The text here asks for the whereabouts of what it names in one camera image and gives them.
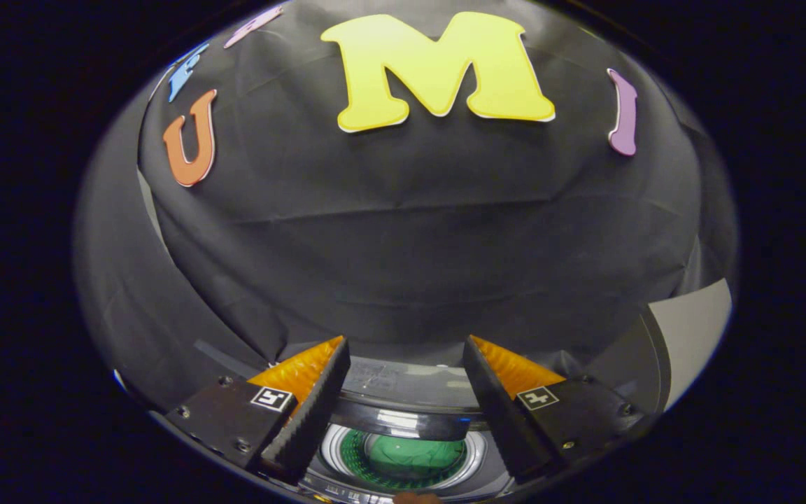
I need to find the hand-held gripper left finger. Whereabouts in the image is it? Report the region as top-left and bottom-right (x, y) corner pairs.
(164, 335), (352, 485)

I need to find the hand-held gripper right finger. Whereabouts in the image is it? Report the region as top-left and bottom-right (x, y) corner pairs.
(462, 335), (649, 485)

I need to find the dark grey washing machine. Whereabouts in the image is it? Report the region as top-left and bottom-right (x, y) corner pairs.
(298, 420), (516, 503)

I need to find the green polo shirt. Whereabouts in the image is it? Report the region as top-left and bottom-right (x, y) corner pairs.
(367, 434), (468, 482)

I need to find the black backdrop cloth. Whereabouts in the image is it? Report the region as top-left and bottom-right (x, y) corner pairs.
(73, 0), (738, 414)

